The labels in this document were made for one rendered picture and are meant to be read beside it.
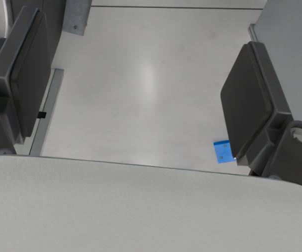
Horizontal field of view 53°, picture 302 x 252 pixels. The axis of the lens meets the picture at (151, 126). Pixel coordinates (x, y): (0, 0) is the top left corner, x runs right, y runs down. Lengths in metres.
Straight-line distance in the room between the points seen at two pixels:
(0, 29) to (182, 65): 1.57
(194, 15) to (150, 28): 0.26
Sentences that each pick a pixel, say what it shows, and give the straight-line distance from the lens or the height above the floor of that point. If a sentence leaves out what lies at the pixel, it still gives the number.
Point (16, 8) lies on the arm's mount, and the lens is 0.46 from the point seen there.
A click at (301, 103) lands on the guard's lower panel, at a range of 1.31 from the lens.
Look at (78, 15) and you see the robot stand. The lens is 0.70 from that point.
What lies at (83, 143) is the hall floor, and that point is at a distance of 2.65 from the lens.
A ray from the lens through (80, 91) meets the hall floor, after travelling 2.17.
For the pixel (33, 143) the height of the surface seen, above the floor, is 0.60.
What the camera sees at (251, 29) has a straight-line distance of 1.85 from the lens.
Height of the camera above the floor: 1.52
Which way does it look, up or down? 39 degrees down
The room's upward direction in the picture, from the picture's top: 180 degrees counter-clockwise
